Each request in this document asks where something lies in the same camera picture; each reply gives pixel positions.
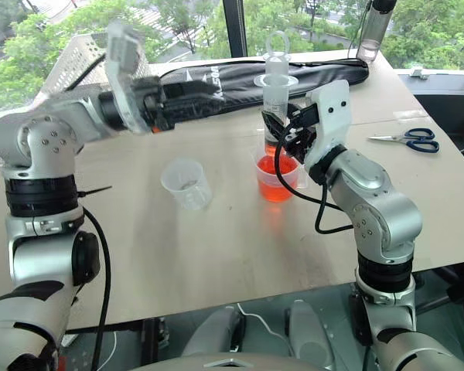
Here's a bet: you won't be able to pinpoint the clear plastic syringe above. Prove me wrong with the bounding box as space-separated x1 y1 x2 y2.
254 30 299 156

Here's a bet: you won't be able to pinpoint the black zip tie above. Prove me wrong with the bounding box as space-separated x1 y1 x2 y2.
76 185 114 198

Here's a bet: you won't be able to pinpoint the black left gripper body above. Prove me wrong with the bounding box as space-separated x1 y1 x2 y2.
137 75 177 134

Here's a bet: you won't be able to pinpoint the black side desk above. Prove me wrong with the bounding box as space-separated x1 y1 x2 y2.
412 91 464 158

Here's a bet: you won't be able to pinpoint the grey robot torso plate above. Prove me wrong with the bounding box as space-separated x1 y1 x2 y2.
137 350 336 371

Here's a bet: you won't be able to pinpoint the clear bottle with black cap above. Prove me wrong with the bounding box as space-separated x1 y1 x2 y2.
356 0 397 63

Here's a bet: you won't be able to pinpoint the blue handled scissors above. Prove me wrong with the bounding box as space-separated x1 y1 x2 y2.
367 128 441 154

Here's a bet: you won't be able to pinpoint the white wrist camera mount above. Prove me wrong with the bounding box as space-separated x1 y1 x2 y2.
102 19 155 136
302 80 353 168

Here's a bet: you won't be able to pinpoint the thin black hanging cable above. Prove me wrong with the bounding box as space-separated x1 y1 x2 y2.
346 0 374 60

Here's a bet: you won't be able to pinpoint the long black fabric bag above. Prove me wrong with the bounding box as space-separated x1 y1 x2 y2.
157 57 370 119

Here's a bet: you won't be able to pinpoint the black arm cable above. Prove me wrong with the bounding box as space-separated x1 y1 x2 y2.
273 129 357 235
80 206 114 371

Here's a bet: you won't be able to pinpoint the thin white cable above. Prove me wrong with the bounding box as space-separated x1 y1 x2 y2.
235 302 295 351

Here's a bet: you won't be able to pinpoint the black table leg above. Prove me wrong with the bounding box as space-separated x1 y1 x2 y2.
140 317 168 365

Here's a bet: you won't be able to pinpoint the empty clear plastic cup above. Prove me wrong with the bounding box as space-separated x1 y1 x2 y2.
160 157 214 212

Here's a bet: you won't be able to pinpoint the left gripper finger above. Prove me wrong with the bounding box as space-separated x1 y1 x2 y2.
162 81 214 100
168 98 222 124

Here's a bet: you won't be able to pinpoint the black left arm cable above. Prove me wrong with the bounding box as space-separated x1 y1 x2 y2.
80 206 114 371

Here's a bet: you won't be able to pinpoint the plastic cup with red liquid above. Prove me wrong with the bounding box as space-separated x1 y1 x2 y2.
254 148 307 204

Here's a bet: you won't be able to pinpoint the perforated grey metal tray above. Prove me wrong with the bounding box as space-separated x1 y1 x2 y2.
40 32 152 100

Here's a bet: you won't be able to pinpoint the black window frame post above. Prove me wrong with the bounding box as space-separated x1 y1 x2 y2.
221 0 250 60

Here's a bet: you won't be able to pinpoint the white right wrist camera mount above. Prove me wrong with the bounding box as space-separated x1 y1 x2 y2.
302 80 353 168

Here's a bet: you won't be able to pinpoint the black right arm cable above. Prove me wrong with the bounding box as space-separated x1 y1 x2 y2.
273 129 357 235

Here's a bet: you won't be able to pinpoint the grey rounded robot leg cover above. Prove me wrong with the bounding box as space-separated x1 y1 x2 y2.
285 298 335 369
180 306 245 359

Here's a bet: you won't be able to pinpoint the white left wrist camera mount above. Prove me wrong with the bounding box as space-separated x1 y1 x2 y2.
102 19 155 136

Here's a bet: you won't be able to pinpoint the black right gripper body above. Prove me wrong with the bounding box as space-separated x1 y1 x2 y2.
281 103 321 164

